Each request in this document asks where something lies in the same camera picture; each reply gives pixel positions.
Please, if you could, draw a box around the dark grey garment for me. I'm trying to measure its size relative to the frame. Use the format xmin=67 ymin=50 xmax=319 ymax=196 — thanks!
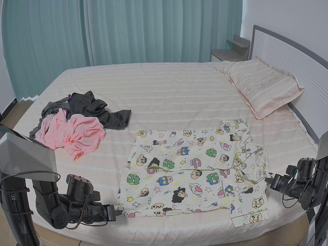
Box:
xmin=29 ymin=91 xmax=132 ymax=139

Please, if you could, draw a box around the blue-green curtain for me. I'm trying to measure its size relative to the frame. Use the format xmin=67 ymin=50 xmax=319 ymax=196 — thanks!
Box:
xmin=0 ymin=0 xmax=91 ymax=102
xmin=82 ymin=0 xmax=244 ymax=67

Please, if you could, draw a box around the pale pink striped pillow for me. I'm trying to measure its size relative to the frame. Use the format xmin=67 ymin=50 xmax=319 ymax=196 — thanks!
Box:
xmin=215 ymin=56 xmax=305 ymax=120

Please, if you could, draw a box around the grey white bedside table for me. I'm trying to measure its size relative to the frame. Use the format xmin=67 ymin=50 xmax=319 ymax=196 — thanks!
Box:
xmin=211 ymin=34 xmax=250 ymax=62

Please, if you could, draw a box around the purple garment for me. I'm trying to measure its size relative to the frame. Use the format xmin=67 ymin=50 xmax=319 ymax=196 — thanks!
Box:
xmin=65 ymin=94 xmax=73 ymax=119

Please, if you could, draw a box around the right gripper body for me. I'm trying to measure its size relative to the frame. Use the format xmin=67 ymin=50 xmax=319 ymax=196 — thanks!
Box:
xmin=270 ymin=174 xmax=289 ymax=192

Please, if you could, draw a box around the bed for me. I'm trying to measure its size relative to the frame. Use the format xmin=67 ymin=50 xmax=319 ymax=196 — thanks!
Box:
xmin=11 ymin=25 xmax=328 ymax=243

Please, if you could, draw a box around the white printed pyjama top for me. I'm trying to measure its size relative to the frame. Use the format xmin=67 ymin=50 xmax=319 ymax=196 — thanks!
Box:
xmin=117 ymin=118 xmax=269 ymax=227

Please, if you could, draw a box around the pink garment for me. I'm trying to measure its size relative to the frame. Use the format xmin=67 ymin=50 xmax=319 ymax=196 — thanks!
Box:
xmin=35 ymin=108 xmax=106 ymax=161

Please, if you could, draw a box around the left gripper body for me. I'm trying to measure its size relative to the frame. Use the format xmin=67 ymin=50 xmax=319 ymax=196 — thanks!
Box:
xmin=85 ymin=203 xmax=119 ymax=223

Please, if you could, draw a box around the black cable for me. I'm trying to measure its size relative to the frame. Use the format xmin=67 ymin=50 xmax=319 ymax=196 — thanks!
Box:
xmin=0 ymin=171 xmax=61 ymax=190

